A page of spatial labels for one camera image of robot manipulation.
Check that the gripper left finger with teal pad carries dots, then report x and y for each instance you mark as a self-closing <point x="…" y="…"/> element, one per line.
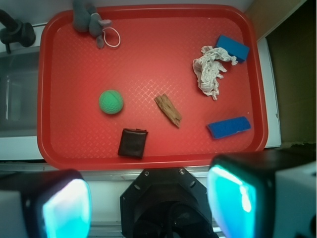
<point x="55" y="204"/>

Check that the green textured ball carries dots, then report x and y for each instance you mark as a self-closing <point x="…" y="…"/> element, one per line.
<point x="111" y="102"/>

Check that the crumpled white cloth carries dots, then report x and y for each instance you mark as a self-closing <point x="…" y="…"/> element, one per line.
<point x="208" y="69"/>

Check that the brown wood piece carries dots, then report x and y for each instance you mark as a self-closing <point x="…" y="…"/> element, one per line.
<point x="168" y="108"/>

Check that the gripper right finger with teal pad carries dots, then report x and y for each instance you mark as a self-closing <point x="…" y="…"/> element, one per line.
<point x="267" y="194"/>

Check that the blue sponge block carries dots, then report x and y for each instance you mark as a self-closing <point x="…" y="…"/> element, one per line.
<point x="233" y="48"/>

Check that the stainless steel sink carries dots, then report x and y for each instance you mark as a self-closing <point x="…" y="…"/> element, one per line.
<point x="18" y="92"/>

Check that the white rubber band loop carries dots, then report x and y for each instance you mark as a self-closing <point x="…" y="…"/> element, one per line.
<point x="111" y="37"/>

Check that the grey plush toy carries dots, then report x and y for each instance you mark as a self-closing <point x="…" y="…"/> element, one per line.
<point x="86" y="19"/>

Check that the blue foam sponge strip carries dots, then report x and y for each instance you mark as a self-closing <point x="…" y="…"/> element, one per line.
<point x="228" y="127"/>

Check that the red plastic tray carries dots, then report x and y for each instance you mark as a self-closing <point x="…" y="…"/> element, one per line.
<point x="158" y="46"/>

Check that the dark brown leather wallet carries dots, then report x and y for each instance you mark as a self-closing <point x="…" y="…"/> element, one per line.
<point x="132" y="143"/>

